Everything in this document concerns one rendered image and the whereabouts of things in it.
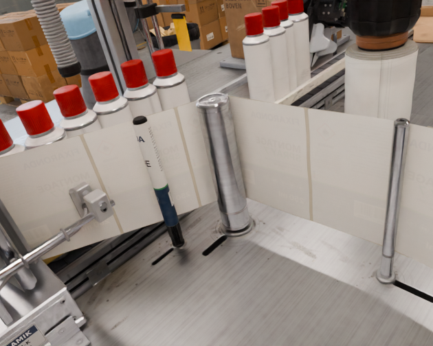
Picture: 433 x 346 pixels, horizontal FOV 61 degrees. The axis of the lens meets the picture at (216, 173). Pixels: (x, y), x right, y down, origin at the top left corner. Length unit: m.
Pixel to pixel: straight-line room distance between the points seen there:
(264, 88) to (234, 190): 0.34
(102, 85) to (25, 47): 3.41
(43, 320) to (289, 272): 0.27
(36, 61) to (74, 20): 3.04
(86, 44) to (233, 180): 0.60
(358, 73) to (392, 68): 0.04
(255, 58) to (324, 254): 0.41
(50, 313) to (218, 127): 0.26
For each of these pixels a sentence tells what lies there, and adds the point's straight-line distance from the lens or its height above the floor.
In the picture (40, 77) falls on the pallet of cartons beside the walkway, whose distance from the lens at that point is 4.00.
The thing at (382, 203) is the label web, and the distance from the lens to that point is 0.39.
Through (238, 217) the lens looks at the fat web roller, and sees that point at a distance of 0.48.
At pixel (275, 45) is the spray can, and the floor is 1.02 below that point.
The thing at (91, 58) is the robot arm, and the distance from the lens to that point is 0.95.
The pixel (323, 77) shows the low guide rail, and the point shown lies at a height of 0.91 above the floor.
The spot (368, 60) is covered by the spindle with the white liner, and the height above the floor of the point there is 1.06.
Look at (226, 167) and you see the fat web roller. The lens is 0.43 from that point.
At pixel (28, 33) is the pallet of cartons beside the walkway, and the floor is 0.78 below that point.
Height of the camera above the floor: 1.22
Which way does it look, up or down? 32 degrees down
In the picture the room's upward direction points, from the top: 12 degrees counter-clockwise
